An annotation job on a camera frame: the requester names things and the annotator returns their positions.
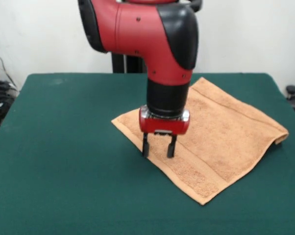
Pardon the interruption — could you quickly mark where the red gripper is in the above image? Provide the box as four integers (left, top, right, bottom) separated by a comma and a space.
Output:
138, 105, 191, 159

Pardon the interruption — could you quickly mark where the orange terry towel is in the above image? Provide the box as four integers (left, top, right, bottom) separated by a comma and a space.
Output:
111, 77, 290, 206

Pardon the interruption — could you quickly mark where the dark green table cloth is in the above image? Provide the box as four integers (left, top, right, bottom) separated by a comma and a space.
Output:
0, 72, 295, 235

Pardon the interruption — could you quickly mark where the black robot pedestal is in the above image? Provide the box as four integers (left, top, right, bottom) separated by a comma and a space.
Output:
110, 0, 203, 74

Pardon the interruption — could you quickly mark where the black cable bundle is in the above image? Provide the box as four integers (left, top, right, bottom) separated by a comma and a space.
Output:
0, 80, 19, 129

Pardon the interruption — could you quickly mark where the grey wall cable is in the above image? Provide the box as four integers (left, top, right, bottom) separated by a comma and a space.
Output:
0, 45, 17, 89

